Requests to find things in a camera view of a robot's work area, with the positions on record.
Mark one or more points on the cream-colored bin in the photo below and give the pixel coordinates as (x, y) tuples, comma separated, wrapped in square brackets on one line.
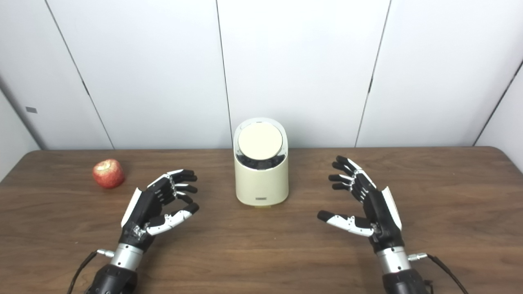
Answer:
[(261, 183)]

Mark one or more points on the cream round bin lid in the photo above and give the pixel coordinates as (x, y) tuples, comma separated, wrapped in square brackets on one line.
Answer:
[(260, 141)]

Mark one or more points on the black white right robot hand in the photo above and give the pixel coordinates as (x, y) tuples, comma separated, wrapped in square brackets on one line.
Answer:
[(380, 212)]

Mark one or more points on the small grey wall tag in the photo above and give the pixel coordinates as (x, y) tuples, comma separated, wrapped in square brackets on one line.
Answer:
[(31, 110)]

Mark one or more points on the red apple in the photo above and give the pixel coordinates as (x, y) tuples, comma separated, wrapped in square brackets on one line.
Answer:
[(108, 173)]

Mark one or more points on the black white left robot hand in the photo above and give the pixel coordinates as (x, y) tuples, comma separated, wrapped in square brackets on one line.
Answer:
[(141, 210)]

